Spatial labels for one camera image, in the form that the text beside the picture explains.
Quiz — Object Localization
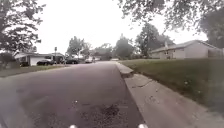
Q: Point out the white car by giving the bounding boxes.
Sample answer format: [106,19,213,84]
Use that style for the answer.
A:
[84,57,95,64]

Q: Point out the dark car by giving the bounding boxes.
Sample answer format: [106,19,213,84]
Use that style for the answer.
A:
[64,58,80,65]
[36,58,55,67]

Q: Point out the group of trees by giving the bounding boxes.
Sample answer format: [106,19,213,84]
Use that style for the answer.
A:
[91,22,176,61]

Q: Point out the grey asphalt road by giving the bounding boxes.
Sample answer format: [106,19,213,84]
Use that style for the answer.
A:
[0,60,146,128]

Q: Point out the sign on pole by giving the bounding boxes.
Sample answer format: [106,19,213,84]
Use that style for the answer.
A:
[53,46,58,65]

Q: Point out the pale concrete kerb strip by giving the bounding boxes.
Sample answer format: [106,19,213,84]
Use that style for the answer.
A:
[114,61,224,128]

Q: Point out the grass lawn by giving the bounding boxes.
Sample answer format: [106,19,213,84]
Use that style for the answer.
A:
[118,57,224,115]

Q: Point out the low house with white garage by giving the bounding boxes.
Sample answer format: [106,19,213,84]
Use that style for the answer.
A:
[13,51,66,67]

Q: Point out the pale house with gabled roof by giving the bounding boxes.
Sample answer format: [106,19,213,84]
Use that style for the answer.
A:
[149,39,224,61]

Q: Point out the grass verge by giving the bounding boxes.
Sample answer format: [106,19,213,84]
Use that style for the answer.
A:
[0,63,68,79]

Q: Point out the overhanging tree branches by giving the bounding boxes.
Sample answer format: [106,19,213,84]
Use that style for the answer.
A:
[116,0,224,50]

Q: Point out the large dark tree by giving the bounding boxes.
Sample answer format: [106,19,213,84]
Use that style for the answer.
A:
[0,0,47,55]

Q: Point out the dark bush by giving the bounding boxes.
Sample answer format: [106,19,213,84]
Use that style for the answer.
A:
[0,52,22,71]

